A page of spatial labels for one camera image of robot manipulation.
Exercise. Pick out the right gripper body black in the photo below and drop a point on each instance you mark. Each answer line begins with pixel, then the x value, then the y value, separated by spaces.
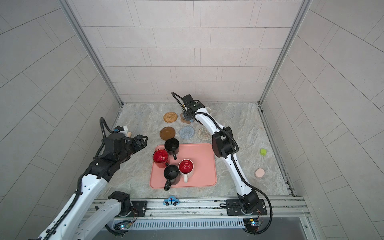
pixel 188 114

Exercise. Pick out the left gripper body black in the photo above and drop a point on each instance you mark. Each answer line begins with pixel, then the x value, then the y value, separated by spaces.
pixel 129 149

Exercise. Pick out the paw shaped cork coaster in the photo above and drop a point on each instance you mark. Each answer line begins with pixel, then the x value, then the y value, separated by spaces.
pixel 183 120

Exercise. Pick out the woven rattan round coaster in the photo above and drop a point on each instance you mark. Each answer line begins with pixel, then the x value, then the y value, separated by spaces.
pixel 170 117

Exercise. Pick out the grey-blue woven round coaster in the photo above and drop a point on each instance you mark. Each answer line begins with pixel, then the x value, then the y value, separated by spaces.
pixel 187 132

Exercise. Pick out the multicolour woven round coaster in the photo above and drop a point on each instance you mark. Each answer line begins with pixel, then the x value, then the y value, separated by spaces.
pixel 204 134

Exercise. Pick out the dark brown wooden coaster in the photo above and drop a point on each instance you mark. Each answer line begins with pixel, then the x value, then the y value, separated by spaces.
pixel 167 133

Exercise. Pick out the black mug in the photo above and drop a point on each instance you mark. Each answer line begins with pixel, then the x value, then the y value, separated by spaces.
pixel 172 176
pixel 172 146

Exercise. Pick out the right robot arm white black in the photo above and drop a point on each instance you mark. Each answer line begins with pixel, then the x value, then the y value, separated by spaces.
pixel 251 199

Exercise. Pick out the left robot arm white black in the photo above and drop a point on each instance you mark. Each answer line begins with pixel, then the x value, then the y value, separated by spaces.
pixel 68 225

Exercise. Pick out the red mug left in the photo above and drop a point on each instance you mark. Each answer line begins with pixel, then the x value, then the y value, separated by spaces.
pixel 161 158

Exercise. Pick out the black mug front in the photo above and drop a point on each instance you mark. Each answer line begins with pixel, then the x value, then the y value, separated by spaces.
pixel 172 176

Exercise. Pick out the white mug red inside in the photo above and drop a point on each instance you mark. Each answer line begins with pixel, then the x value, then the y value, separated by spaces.
pixel 186 169

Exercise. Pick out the blue toy car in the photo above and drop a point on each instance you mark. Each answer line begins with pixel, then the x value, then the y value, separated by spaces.
pixel 171 201

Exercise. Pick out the left circuit board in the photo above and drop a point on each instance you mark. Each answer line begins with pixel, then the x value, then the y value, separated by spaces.
pixel 122 226

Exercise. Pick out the circuit board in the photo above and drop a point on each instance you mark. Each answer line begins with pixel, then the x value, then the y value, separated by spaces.
pixel 252 223
pixel 122 226

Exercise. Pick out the green small cube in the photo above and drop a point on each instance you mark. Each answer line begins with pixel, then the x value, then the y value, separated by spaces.
pixel 263 152

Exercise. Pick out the ventilation grille strip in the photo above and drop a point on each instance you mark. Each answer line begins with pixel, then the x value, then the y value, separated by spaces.
pixel 188 224

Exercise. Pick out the pink round disc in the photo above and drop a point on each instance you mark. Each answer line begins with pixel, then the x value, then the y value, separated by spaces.
pixel 259 173

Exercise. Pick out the right circuit board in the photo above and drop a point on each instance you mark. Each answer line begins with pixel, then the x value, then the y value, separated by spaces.
pixel 252 223

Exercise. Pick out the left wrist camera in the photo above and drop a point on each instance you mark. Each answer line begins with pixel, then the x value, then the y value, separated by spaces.
pixel 121 129

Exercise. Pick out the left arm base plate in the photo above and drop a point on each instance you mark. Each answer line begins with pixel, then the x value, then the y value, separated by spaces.
pixel 133 209

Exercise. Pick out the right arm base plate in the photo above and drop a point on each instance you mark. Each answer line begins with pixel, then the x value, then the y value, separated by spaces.
pixel 233 208

